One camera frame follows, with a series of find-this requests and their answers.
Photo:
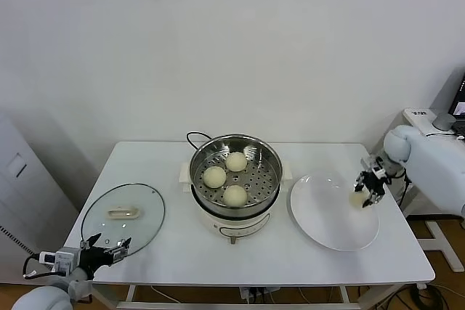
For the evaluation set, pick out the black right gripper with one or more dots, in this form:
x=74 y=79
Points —
x=374 y=183

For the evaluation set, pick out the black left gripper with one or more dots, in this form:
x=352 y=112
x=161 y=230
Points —
x=94 y=258

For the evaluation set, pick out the white steamed baozi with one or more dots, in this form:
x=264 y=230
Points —
x=235 y=195
x=356 y=199
x=237 y=162
x=214 y=176

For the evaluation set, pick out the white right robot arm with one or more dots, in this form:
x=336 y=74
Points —
x=432 y=172

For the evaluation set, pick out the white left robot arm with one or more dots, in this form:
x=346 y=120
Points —
x=40 y=299

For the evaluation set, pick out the perforated steel steamer basket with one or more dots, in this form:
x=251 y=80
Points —
x=258 y=183

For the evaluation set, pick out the white round plate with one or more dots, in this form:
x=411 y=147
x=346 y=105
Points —
x=327 y=224

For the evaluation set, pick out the white side desk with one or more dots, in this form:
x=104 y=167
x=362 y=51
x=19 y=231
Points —
x=423 y=123

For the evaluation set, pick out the white cabinet unit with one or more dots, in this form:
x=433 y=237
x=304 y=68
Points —
x=22 y=197

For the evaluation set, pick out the grey round desk gadget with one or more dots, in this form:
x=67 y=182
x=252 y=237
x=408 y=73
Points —
x=444 y=121

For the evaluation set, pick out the dark laptop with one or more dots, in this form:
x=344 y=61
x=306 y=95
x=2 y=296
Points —
x=458 y=106

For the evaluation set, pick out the white electric cooker base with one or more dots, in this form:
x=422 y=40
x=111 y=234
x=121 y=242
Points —
x=236 y=224

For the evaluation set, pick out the white power strip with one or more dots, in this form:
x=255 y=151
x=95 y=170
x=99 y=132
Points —
x=254 y=292

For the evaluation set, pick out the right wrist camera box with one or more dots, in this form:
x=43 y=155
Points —
x=378 y=168

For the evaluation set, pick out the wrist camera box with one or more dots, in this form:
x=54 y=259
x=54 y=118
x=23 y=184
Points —
x=378 y=168
x=60 y=260

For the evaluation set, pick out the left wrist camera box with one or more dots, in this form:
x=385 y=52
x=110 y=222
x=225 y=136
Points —
x=60 y=260

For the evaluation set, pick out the white table frame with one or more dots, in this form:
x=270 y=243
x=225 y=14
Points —
x=129 y=292

